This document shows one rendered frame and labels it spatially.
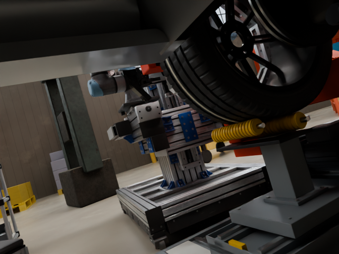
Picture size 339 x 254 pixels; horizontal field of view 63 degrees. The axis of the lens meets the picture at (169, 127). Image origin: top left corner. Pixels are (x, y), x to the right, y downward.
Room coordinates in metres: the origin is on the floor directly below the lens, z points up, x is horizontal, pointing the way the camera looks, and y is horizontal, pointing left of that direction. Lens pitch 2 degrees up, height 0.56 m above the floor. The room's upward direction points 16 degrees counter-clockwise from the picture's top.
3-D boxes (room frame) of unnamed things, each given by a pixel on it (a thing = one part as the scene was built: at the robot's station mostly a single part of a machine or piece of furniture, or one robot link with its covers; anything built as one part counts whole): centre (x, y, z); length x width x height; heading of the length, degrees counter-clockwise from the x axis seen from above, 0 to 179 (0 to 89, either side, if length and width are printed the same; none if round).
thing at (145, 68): (1.03, -0.01, 0.85); 0.09 x 0.08 x 0.07; 115
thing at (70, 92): (4.12, 1.40, 1.48); 0.96 x 0.79 x 2.96; 18
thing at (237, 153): (1.13, -0.31, 0.48); 0.16 x 0.12 x 0.17; 25
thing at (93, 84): (1.18, 0.23, 0.85); 0.11 x 0.08 x 0.09; 116
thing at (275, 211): (1.01, -0.37, 0.32); 0.40 x 0.30 x 0.28; 115
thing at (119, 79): (1.21, 0.16, 0.85); 0.08 x 0.05 x 0.08; 26
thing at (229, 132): (1.03, -0.23, 0.51); 0.29 x 0.06 x 0.06; 25
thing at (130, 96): (1.68, 0.15, 0.87); 0.15 x 0.15 x 0.10
